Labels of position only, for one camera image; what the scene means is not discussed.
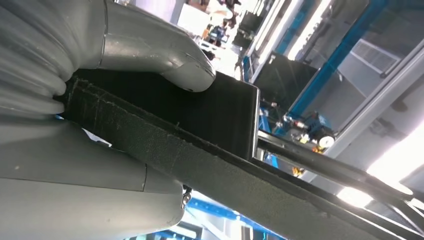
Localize blue metal shelf unit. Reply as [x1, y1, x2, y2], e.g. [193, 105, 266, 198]
[155, 0, 393, 240]

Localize white vent grille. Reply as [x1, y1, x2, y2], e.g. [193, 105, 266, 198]
[350, 39, 402, 74]

